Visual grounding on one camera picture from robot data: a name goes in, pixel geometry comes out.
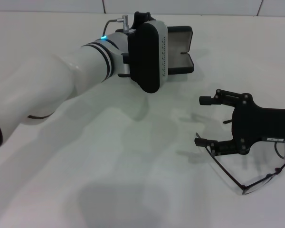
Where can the black thin-framed glasses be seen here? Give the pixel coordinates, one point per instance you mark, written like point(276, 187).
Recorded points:
point(244, 187)

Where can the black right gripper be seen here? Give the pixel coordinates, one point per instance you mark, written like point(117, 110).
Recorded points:
point(259, 123)

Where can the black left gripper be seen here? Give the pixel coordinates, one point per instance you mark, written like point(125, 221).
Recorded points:
point(143, 17)

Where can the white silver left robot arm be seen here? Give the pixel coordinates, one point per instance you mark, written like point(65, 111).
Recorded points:
point(50, 83)

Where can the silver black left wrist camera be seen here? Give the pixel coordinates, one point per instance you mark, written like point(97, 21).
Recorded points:
point(145, 59)

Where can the black glasses case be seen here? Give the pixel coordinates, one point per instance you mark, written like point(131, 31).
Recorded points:
point(180, 61)

